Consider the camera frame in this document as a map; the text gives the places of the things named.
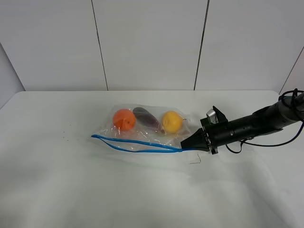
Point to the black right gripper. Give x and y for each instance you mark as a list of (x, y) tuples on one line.
[(210, 136)]

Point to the clear zip bag blue seal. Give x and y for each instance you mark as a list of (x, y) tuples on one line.
[(140, 138)]

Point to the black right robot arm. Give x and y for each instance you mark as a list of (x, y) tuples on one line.
[(288, 110)]

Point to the yellow lemon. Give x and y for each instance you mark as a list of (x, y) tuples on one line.
[(172, 122)]

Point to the orange fruit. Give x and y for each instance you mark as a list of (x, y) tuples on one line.
[(124, 120)]

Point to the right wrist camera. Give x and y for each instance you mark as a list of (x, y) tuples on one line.
[(212, 116)]

